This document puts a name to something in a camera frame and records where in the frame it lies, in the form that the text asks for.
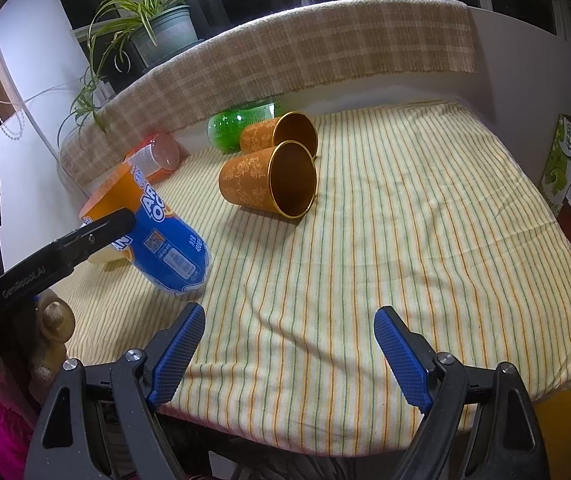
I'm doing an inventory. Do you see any orange labelled clear jar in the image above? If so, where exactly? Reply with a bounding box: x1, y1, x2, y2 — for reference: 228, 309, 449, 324
125, 132, 183, 183

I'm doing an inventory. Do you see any striped yellow table cloth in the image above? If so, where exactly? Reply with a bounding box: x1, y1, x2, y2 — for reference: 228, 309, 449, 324
50, 98, 571, 458

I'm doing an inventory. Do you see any beige plaid cloth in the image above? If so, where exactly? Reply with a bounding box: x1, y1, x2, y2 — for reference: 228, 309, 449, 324
60, 0, 476, 185

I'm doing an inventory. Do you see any gloved left hand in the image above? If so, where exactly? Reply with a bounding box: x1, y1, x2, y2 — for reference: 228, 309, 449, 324
0, 289, 76, 404

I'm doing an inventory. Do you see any spider plant in grey pot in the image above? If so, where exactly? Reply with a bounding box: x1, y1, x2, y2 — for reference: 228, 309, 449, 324
61, 0, 198, 130

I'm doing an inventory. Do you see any near orange patterned cup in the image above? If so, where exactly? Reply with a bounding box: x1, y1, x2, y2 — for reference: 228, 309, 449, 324
219, 140, 318, 220

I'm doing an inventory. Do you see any orange patterned cup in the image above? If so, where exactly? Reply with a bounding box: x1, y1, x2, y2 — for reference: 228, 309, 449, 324
219, 140, 318, 220
240, 112, 319, 157

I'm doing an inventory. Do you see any green white paper bag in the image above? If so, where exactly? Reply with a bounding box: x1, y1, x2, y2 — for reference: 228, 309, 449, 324
539, 114, 571, 217

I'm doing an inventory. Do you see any blue orange paper cup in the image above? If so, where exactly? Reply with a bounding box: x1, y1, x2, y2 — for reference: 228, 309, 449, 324
79, 162, 210, 296

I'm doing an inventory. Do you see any far orange patterned cup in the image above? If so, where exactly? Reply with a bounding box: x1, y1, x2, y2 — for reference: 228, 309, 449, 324
240, 112, 319, 157

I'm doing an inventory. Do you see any green plastic bottle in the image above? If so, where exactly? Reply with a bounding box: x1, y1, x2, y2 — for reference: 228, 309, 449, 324
207, 101, 282, 154

